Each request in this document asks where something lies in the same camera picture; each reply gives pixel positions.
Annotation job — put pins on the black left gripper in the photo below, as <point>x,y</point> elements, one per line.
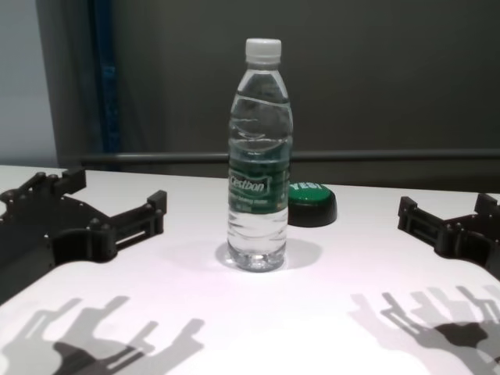
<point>31,234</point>

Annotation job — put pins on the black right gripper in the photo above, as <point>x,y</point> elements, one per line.
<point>476,242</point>

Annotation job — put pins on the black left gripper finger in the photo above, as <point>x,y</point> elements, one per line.
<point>156,213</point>

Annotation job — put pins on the clear green-label water bottle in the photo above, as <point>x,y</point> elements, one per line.
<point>258,156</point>

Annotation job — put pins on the green YES push button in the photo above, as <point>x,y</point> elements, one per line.
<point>312,209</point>

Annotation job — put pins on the grey horizontal rail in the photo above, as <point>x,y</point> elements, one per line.
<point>156,158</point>

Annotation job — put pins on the blue vertical post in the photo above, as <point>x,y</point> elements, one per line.
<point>105,78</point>

